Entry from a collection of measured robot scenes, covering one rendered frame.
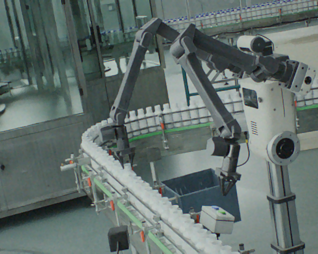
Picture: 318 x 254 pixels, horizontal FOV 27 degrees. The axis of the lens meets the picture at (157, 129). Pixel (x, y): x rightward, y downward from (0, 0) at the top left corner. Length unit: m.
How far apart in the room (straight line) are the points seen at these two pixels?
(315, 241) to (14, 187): 2.70
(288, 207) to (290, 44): 3.82
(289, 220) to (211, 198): 0.43
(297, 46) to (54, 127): 2.55
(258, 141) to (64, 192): 3.42
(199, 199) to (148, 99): 4.99
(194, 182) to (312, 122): 1.25
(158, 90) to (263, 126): 5.39
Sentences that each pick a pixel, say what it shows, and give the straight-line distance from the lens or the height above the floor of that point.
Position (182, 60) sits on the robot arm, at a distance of 2.59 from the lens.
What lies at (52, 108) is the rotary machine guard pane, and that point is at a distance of 6.09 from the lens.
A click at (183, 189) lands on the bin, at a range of 3.68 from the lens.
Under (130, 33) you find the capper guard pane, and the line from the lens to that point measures 8.18.
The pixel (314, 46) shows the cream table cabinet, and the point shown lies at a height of 1.05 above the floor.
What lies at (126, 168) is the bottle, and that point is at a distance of 3.11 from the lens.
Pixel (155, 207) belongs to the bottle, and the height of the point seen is 1.12.
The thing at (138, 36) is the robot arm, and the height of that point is 1.78.
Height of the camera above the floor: 2.05
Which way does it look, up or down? 13 degrees down
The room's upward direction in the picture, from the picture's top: 10 degrees counter-clockwise
